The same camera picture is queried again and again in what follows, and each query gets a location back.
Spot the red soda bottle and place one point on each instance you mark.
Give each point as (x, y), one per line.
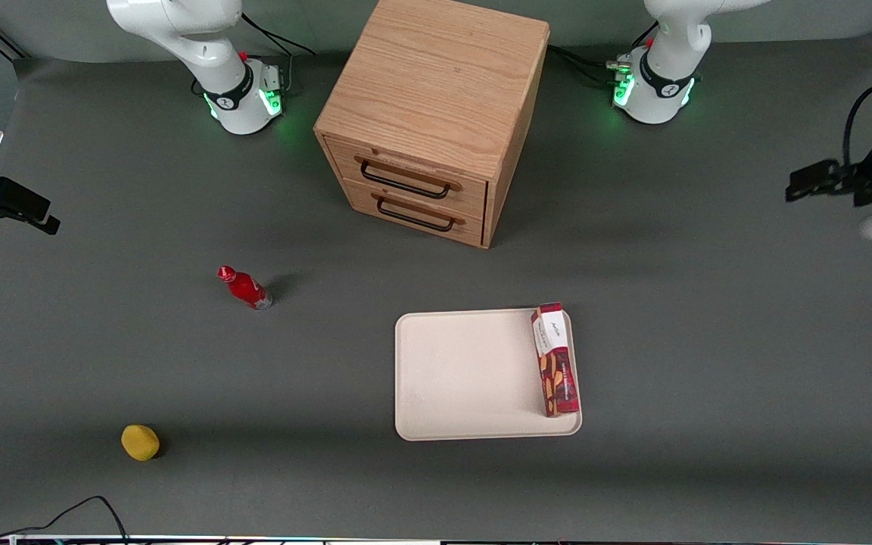
(247, 290)

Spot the red cookie box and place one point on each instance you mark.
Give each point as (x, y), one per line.
(557, 378)

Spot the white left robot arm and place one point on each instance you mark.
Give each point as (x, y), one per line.
(671, 45)

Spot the yellow sponge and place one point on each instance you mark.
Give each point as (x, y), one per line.
(139, 443)

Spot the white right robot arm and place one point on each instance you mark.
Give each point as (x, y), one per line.
(179, 23)

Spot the wooden drawer cabinet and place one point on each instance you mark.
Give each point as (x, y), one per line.
(436, 76)

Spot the white plastic tray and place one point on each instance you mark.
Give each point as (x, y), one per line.
(466, 378)

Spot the dark grey table mat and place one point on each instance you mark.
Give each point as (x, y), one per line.
(708, 341)

